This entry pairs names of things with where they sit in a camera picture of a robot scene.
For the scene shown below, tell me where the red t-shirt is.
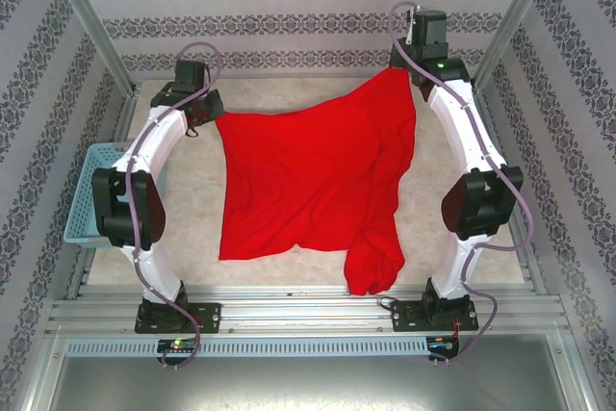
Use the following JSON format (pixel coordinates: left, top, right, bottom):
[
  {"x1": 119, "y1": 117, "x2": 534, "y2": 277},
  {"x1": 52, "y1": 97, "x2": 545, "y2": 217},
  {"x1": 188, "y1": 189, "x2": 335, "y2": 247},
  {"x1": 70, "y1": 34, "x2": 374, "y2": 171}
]
[{"x1": 214, "y1": 66, "x2": 418, "y2": 296}]

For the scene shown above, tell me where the light blue perforated plastic basket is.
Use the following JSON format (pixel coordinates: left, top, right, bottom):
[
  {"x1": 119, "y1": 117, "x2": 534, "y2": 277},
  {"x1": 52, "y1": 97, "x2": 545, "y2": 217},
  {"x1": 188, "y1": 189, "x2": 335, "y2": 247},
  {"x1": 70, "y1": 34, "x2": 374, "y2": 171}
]
[{"x1": 64, "y1": 141, "x2": 169, "y2": 249}]

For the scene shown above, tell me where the grey metal panel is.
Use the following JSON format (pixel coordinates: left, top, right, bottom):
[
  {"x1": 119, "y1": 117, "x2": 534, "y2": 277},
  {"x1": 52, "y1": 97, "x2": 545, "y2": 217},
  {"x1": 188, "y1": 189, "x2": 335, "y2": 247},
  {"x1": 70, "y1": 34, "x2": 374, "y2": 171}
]
[{"x1": 47, "y1": 355, "x2": 574, "y2": 411}]

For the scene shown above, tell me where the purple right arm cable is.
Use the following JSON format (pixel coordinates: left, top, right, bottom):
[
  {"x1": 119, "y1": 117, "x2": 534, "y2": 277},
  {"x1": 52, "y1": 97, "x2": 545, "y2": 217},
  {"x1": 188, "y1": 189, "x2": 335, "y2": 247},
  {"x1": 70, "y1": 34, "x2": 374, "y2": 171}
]
[{"x1": 387, "y1": 1, "x2": 537, "y2": 368}]

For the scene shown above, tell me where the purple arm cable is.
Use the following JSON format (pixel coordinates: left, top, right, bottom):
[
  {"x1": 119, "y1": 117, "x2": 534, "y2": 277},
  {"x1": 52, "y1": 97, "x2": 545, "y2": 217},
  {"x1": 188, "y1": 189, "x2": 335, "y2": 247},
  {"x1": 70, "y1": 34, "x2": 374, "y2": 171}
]
[
  {"x1": 387, "y1": 1, "x2": 537, "y2": 368},
  {"x1": 125, "y1": 41, "x2": 224, "y2": 370}
]

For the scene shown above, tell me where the aluminium frame post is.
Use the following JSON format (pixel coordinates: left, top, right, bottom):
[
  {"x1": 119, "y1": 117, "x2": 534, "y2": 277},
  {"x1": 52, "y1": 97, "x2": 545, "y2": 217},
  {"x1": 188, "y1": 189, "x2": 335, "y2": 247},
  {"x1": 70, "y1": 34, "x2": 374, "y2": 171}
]
[
  {"x1": 40, "y1": 0, "x2": 139, "y2": 94},
  {"x1": 469, "y1": 0, "x2": 564, "y2": 92}
]

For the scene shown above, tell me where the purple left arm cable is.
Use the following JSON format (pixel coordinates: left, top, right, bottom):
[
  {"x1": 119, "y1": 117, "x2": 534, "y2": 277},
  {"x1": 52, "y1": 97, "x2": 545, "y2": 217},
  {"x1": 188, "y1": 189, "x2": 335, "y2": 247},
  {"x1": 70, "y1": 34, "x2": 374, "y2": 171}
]
[{"x1": 125, "y1": 41, "x2": 224, "y2": 370}]

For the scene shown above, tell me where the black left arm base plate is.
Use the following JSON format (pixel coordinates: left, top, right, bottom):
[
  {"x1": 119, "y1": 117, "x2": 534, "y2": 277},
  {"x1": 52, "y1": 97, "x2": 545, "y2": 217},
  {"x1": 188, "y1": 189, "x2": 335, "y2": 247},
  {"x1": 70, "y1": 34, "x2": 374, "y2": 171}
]
[{"x1": 134, "y1": 302, "x2": 222, "y2": 334}]

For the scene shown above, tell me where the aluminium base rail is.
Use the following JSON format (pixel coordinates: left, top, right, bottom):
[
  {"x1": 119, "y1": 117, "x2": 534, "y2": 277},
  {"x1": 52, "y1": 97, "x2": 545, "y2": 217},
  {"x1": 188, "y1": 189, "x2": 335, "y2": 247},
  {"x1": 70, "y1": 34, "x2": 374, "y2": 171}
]
[{"x1": 45, "y1": 285, "x2": 567, "y2": 335}]

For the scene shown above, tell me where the white slotted cable duct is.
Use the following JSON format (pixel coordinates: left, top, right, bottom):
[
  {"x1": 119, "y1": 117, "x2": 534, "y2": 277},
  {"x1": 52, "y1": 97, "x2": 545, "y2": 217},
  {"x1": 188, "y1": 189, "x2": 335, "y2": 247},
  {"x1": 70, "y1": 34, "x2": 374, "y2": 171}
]
[{"x1": 64, "y1": 336, "x2": 429, "y2": 358}]

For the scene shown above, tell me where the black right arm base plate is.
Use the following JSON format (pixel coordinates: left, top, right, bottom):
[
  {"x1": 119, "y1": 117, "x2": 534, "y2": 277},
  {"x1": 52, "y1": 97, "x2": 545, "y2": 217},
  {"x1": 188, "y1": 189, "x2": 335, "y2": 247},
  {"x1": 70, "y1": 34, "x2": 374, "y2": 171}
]
[{"x1": 390, "y1": 299, "x2": 477, "y2": 333}]

